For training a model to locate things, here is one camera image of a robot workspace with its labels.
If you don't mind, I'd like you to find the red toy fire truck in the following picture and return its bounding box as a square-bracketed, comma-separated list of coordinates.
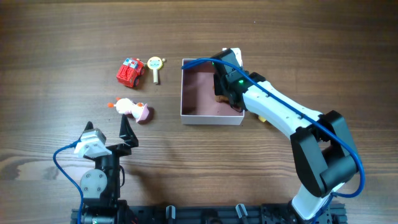
[116, 58, 145, 88]

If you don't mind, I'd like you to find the pink cardboard box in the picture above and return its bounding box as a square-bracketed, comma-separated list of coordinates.
[180, 62, 245, 125]

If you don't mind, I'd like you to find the brown plush toy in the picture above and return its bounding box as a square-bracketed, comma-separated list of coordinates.
[213, 82, 229, 103]

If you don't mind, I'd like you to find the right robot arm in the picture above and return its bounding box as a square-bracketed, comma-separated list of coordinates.
[210, 49, 364, 223]

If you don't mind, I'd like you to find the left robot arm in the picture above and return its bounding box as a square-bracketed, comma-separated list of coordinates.
[71, 115, 139, 224]

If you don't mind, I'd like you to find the white pink plush duck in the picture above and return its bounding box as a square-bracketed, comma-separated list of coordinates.
[108, 98, 150, 123]

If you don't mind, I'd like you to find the yellow wooden rattle drum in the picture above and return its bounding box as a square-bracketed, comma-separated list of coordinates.
[146, 56, 166, 85]

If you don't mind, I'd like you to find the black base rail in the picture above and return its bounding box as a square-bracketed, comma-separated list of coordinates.
[70, 203, 348, 224]

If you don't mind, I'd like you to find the white plush duck yellow hat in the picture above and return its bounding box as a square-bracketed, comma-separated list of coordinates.
[258, 115, 266, 123]

